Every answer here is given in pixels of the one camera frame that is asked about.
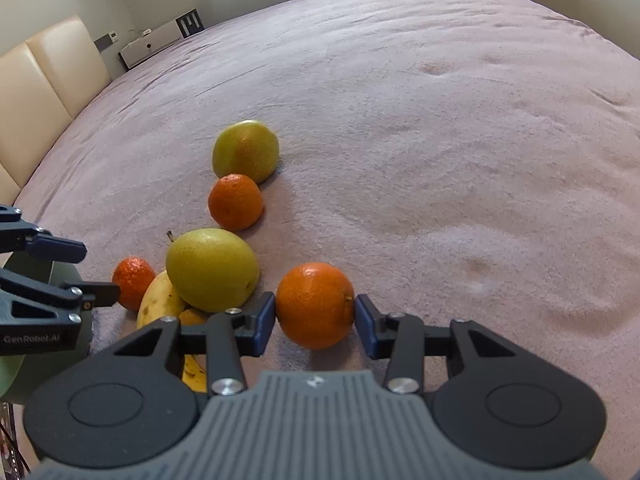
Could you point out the small kumquat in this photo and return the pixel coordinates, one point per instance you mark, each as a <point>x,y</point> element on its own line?
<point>193,317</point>

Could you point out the cream leather headboard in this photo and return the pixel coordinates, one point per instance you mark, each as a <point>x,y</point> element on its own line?
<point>46,82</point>

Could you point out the yellow-green pear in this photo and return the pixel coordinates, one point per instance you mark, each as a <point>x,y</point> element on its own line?
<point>212,269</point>
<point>248,148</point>

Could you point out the orange mandarin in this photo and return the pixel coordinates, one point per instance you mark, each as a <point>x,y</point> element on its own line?
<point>133,275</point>
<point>235,202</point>

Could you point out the wall switch panel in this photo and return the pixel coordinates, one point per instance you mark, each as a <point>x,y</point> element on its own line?
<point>106,41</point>

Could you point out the pink bed blanket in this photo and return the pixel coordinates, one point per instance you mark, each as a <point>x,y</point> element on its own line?
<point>454,158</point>

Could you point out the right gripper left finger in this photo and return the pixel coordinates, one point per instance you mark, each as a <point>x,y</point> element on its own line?
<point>224,339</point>

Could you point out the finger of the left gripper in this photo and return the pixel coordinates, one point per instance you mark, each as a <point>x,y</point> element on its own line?
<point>95,294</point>
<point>18,235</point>

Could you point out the white bedside cabinet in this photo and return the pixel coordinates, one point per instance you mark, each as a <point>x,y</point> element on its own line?
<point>153,41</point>

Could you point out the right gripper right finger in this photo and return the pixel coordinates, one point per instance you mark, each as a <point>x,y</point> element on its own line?
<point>403,340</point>

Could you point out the yellow banana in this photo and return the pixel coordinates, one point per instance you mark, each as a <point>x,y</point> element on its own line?
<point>161,299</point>

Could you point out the green colander bowl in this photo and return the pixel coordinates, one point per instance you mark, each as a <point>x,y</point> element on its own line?
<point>31,357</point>

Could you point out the large orange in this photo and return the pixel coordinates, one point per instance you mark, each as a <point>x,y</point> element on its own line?
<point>315,305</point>

